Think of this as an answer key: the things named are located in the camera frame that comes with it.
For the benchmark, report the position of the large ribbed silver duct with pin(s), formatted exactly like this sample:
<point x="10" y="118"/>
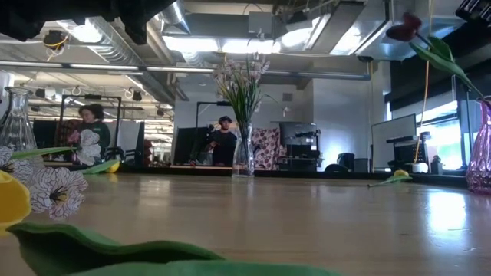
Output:
<point x="115" y="50"/>

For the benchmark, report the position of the clear glass flask vase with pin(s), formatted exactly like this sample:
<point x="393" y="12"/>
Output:
<point x="17" y="126"/>

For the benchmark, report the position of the black office chair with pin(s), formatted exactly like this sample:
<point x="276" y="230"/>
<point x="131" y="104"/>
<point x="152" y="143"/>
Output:
<point x="345" y="161"/>

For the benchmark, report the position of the white daisy spray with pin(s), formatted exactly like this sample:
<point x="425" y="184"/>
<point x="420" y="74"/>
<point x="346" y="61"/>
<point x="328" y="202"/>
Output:
<point x="57" y="193"/>

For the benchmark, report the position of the bright ceiling light panel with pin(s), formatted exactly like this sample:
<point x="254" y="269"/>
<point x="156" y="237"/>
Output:
<point x="199" y="45"/>

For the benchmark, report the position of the pink patterned board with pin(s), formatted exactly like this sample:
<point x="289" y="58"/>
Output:
<point x="268" y="147"/>

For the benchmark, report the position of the person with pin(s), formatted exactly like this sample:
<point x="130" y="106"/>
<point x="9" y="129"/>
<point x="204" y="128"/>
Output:
<point x="224" y="147"/>
<point x="91" y="114"/>

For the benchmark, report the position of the black flat panel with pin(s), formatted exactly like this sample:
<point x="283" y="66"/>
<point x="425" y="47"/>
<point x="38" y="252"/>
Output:
<point x="188" y="145"/>

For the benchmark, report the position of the small dark bottle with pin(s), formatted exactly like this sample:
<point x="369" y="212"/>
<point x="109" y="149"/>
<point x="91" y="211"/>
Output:
<point x="436" y="166"/>

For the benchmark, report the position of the clear tall glass vase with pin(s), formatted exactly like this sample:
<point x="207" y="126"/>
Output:
<point x="242" y="161"/>

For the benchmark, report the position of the black shelf cabinet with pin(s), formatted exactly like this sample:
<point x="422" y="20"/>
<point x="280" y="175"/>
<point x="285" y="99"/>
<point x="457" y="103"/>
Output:
<point x="299" y="153"/>

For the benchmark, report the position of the black desk equipment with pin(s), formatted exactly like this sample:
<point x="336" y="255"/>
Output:
<point x="403" y="151"/>

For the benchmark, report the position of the red tulip green leaf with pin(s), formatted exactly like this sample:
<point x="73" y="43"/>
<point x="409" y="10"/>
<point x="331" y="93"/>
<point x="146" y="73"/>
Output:
<point x="403" y="28"/>

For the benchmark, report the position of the grey horizontal pipe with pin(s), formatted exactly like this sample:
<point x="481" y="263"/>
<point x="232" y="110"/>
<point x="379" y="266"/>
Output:
<point x="172" y="69"/>

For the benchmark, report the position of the white board panel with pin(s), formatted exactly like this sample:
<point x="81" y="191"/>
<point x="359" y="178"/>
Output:
<point x="391" y="128"/>

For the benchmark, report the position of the purple glass vase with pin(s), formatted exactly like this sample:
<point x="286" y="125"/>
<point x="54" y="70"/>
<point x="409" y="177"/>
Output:
<point x="481" y="161"/>

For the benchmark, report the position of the large white flower green stem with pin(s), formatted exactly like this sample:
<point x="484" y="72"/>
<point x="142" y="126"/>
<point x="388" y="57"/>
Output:
<point x="90" y="147"/>

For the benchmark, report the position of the silver round duct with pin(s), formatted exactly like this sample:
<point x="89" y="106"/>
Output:
<point x="172" y="15"/>

